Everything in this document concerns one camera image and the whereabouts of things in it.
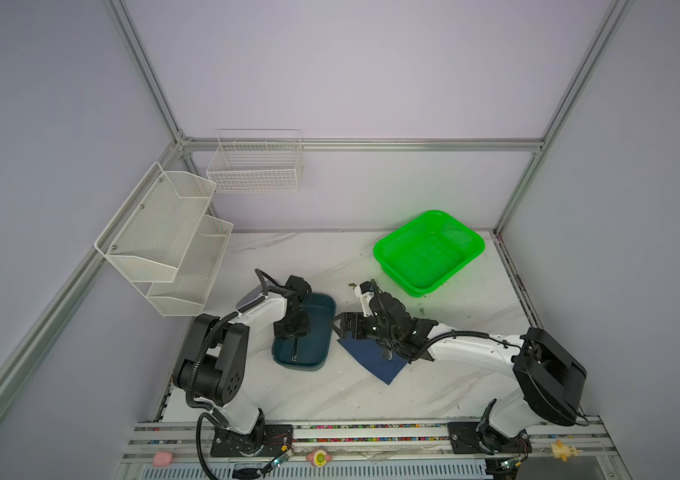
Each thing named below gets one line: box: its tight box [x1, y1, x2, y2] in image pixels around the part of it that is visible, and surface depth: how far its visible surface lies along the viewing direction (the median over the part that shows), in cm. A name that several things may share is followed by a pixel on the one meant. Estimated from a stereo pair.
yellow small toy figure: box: [550, 439, 583, 462], surface depth 70 cm
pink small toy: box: [152, 451, 174, 467], surface depth 72 cm
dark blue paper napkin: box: [337, 336, 408, 385], surface depth 86 cm
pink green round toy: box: [306, 450, 333, 468], surface depth 69 cm
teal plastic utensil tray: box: [272, 293, 337, 371], surface depth 90 cm
